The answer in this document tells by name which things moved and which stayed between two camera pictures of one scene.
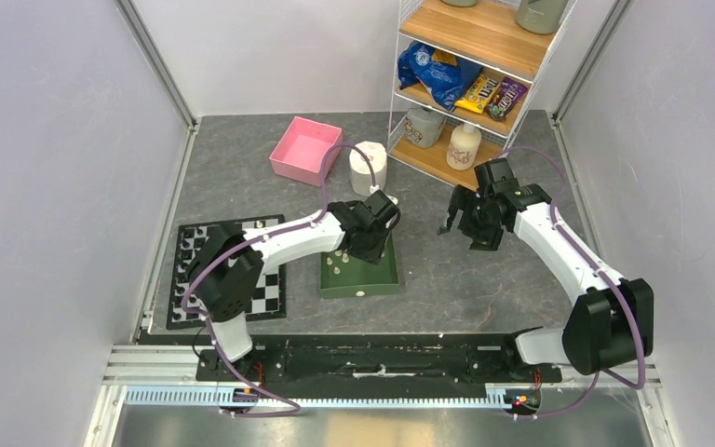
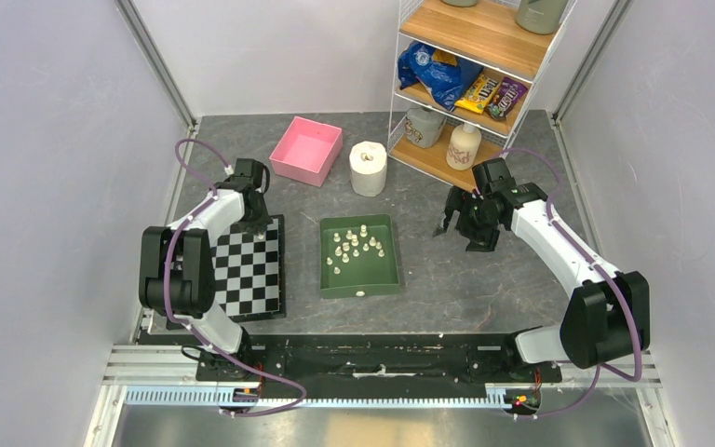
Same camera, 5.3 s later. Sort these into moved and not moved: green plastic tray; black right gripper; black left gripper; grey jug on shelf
Moved: black left gripper
Not moved: grey jug on shelf; black right gripper; green plastic tray
